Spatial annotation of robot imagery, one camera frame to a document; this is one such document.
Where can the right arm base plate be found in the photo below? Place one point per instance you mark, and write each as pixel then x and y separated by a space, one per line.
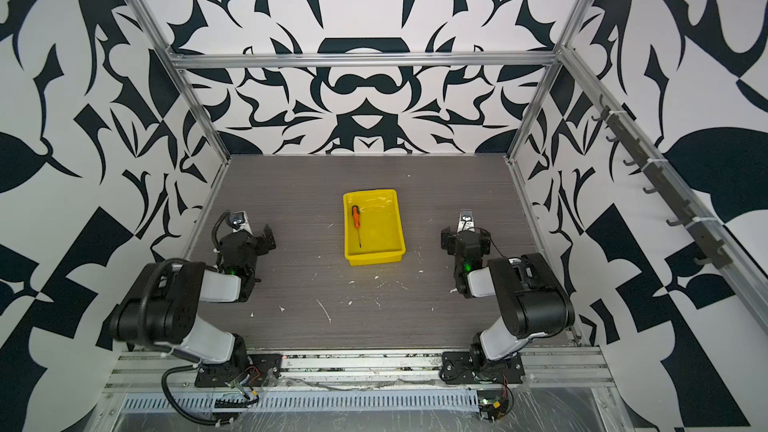
pixel 462 368

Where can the orange handled screwdriver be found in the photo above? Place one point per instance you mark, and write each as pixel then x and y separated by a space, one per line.
pixel 356 215

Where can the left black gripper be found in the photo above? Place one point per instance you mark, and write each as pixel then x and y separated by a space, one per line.
pixel 259 243

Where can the white slotted cable duct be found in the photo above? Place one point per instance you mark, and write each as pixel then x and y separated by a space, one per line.
pixel 335 401

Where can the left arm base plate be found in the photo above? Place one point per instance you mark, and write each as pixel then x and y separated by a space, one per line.
pixel 237 369

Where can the aluminium frame crossbar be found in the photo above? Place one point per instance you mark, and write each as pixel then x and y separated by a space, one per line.
pixel 374 59

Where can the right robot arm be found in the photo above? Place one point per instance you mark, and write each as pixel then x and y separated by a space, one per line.
pixel 532 302

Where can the black hook rack rail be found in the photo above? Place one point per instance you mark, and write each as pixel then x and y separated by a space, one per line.
pixel 667 184

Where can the yellow plastic bin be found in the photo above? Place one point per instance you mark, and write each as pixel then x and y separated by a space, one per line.
pixel 381 230

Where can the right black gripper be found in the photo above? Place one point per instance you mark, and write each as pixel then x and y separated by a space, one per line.
pixel 451 241

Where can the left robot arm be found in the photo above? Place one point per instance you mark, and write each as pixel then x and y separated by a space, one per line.
pixel 160 311

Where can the aluminium front rail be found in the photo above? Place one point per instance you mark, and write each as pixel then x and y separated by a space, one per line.
pixel 424 368

